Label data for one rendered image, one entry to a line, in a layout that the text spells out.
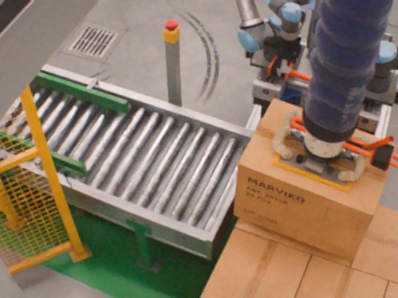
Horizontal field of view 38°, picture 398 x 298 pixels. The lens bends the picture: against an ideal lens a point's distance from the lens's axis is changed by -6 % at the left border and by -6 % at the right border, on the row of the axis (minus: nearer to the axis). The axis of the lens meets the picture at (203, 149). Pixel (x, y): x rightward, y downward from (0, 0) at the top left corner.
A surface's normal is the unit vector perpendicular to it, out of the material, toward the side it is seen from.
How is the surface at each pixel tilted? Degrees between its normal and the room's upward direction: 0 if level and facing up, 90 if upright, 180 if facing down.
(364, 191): 1
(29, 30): 90
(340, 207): 89
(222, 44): 0
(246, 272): 0
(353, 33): 72
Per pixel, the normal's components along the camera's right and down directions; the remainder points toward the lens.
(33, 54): 0.92, 0.32
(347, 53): -0.25, 0.56
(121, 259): 0.00, -0.61
